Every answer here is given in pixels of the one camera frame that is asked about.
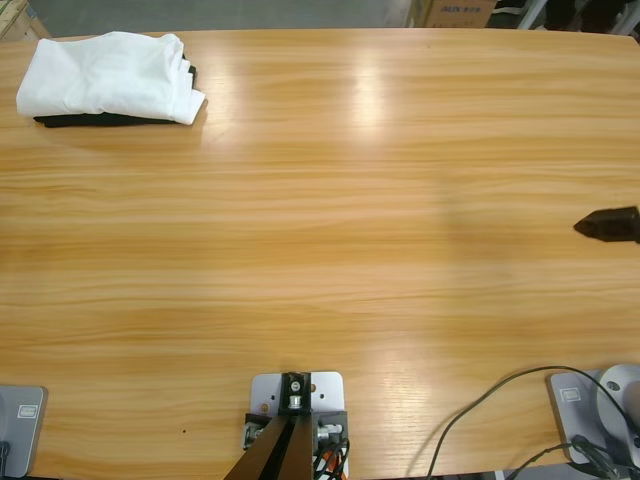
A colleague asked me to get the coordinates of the white T-shirt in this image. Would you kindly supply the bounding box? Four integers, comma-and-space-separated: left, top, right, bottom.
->
15, 31, 209, 126

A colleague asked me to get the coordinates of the grey metal frame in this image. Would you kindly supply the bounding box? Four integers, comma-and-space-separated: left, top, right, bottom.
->
514, 0, 554, 30

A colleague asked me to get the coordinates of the white mount plate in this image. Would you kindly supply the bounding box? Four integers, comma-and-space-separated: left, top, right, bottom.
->
249, 370, 349, 480

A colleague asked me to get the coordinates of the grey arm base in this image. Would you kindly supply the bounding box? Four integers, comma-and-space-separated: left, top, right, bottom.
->
546, 363, 640, 466
0, 383, 50, 479

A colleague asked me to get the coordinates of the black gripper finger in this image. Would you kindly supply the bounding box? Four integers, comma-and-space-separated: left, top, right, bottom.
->
573, 204, 640, 245

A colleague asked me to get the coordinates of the black cable with plug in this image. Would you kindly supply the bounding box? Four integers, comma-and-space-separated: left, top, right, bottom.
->
509, 433, 640, 480

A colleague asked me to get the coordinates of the cardboard box with print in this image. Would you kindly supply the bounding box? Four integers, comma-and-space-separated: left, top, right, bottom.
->
430, 0, 500, 29

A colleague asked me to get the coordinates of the black post with brackets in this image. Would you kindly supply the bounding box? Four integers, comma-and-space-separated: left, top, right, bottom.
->
224, 370, 351, 480

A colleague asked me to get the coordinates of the thin black cable bundle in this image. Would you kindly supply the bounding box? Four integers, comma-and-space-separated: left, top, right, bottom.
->
309, 434, 354, 480

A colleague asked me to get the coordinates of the black garment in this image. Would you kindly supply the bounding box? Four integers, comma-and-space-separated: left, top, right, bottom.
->
32, 47, 199, 130

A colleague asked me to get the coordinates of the long black cable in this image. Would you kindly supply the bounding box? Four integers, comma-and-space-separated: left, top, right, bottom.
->
424, 366, 640, 480

